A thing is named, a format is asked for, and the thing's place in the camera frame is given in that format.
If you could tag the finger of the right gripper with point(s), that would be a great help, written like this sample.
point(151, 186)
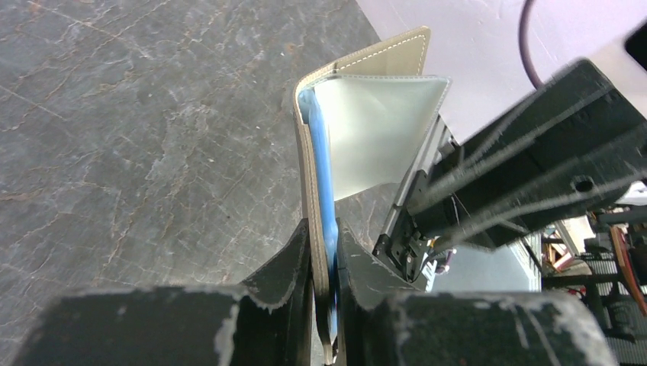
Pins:
point(575, 144)

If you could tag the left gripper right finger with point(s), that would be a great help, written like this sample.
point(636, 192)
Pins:
point(383, 320)

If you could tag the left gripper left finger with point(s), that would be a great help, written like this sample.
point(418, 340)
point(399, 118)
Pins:
point(263, 320)

